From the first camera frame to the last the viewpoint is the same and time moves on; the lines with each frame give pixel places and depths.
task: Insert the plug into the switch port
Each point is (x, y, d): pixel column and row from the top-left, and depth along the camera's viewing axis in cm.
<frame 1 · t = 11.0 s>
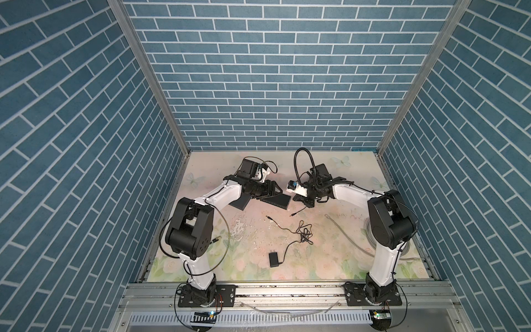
left hand: (277, 191, 89), fingers open
right hand: (294, 194, 95), fingers closed
black ribbed network switch: (281, 200, 98), point 3 cm above the table
black loose power adapter: (274, 261, 82), point 2 cm above the table

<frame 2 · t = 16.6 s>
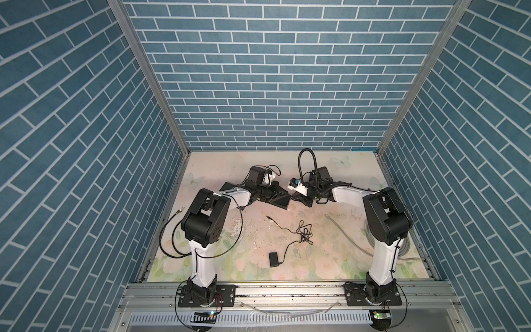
left hand: (288, 193, 92), fingers closed
right hand: (293, 193, 97), fingers closed
the named things where they were.

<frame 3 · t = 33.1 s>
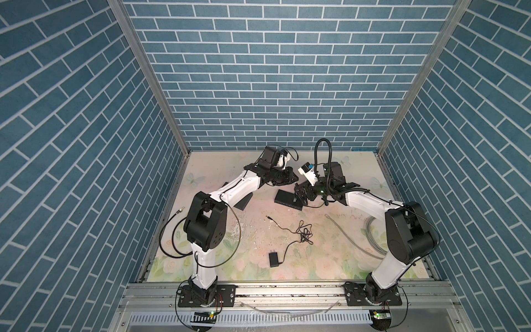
left hand: (298, 178, 87), fingers closed
right hand: (296, 185, 90), fingers closed
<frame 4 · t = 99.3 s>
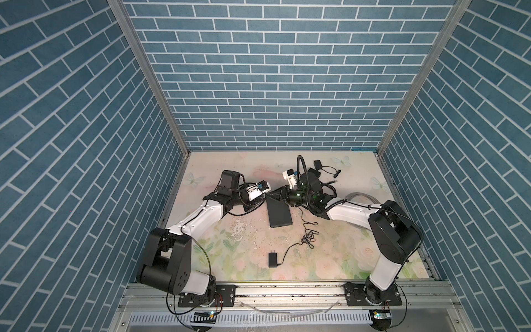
left hand: (262, 193, 87), fingers open
right hand: (266, 193, 83), fingers closed
black flat box: (278, 213, 95), point 3 cm above the table
